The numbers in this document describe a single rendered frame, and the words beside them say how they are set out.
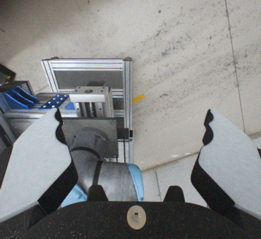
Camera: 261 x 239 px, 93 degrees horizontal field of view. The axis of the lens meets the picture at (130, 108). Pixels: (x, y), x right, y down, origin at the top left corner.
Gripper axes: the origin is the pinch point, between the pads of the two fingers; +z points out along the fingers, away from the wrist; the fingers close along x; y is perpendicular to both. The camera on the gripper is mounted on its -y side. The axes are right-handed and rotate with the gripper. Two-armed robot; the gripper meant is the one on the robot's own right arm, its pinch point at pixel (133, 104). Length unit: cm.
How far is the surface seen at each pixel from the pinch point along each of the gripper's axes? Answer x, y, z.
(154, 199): 36, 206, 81
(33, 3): -89, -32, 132
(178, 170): 77, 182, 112
